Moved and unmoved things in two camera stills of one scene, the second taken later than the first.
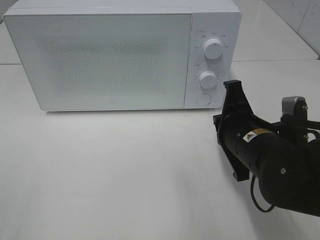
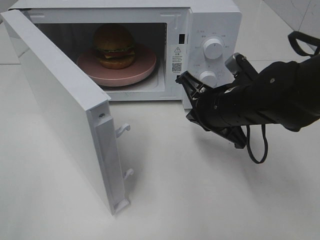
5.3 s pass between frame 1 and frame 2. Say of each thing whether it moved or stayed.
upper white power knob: stayed
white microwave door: moved
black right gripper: moved
